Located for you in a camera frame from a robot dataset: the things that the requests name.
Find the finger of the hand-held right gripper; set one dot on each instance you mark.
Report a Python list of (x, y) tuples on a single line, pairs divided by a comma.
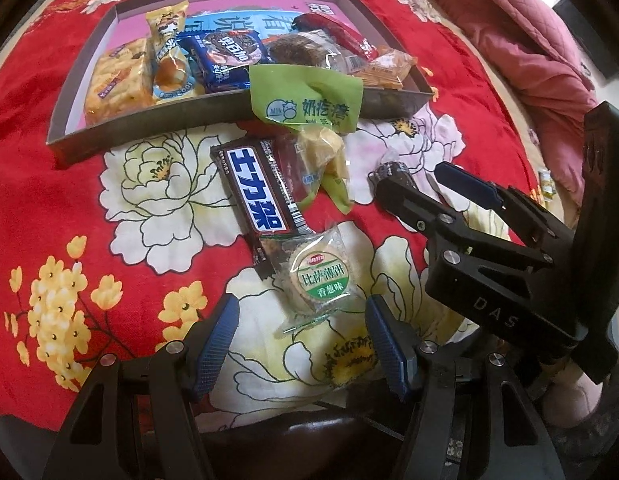
[(414, 205), (464, 180)]

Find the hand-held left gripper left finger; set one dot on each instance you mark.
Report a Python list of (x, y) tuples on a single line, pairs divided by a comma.
[(219, 340)]

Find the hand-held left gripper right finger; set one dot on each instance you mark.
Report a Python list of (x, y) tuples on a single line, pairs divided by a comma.
[(384, 340)]

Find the dark candy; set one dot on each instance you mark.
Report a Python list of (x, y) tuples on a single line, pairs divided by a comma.
[(395, 167)]

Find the round green-label cracker packet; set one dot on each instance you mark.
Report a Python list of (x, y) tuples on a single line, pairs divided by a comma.
[(322, 275)]

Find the orange cracker packet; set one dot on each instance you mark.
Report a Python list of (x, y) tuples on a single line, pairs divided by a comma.
[(389, 70)]

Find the clear brown cake packet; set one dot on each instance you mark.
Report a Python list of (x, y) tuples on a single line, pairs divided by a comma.
[(294, 47)]

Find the long red snack packet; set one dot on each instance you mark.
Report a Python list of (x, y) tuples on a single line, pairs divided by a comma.
[(329, 22)]

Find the shallow grey cardboard box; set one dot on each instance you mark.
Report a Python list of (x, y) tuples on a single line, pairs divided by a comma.
[(139, 135)]

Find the blue cookie packet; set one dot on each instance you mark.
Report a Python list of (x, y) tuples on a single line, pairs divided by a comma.
[(224, 55)]

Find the clear rice cracker packet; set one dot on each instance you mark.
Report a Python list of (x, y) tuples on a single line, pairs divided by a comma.
[(114, 85)]

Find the person's right forearm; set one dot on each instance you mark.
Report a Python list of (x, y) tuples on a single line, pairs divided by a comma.
[(574, 395)]

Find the small yellow packet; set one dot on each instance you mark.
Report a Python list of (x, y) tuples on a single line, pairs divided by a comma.
[(545, 186)]

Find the small red snack packet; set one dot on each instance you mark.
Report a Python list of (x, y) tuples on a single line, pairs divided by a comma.
[(294, 170)]

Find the green milk candy packet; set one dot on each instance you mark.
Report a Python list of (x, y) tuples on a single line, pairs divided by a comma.
[(309, 100)]

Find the brown chocolate bar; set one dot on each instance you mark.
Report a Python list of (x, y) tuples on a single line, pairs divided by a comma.
[(254, 185)]

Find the pink quilt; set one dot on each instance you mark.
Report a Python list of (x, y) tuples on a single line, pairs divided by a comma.
[(514, 20)]

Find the red floral blanket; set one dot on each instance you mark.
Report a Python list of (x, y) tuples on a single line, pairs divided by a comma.
[(49, 185)]

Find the yellow bread packet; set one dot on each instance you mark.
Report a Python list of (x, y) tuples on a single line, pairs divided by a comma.
[(167, 55)]

